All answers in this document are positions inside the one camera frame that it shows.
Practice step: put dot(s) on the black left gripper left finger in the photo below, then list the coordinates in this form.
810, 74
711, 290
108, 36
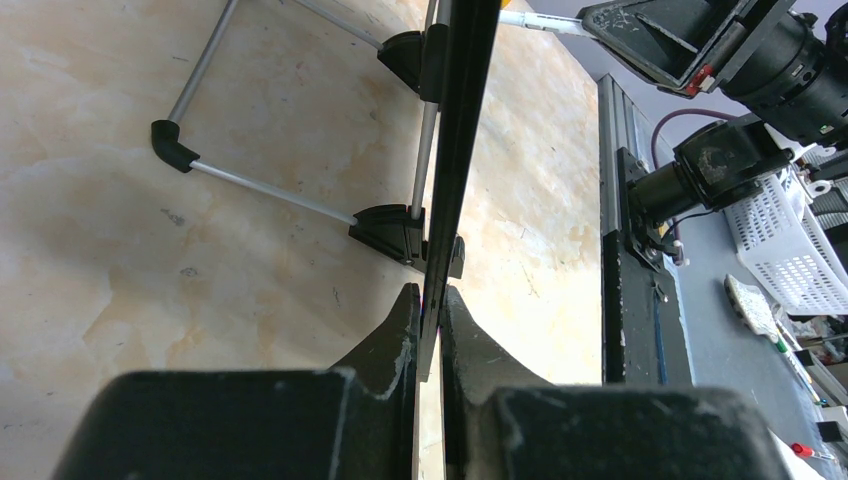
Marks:
353, 420

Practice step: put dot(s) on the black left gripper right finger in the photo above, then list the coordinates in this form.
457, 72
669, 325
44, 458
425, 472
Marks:
502, 421

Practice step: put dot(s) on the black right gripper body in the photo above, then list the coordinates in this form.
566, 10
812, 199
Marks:
766, 57

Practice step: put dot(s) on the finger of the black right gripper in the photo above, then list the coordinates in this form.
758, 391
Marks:
667, 42

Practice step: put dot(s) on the blue capped whiteboard marker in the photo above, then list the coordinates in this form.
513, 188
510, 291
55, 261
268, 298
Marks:
542, 22

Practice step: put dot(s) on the small whiteboard black frame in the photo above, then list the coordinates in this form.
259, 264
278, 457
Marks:
446, 64

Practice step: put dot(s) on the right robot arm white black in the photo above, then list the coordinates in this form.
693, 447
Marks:
715, 167

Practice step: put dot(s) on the white perforated plastic basket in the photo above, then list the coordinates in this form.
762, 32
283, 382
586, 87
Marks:
779, 240

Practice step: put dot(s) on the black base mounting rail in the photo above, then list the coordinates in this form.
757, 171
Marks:
643, 335

